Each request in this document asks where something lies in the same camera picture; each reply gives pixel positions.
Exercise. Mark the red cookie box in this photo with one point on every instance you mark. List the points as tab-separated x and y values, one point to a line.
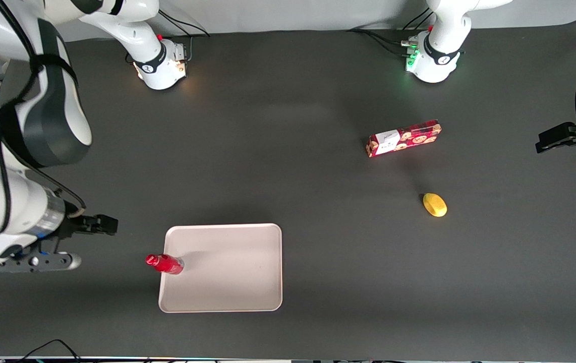
404	138

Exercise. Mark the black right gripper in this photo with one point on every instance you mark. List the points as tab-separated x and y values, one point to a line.
75	225

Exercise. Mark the red coke bottle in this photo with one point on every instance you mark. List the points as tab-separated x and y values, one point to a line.
167	263

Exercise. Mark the beige rectangular tray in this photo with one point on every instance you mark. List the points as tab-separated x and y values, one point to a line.
227	272

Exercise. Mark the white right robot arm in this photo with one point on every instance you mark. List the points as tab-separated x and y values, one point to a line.
51	116

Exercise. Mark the dark grey table mat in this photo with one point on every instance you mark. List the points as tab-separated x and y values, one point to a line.
318	191

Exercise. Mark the yellow lemon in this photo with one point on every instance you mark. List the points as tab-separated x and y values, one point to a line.
435	204

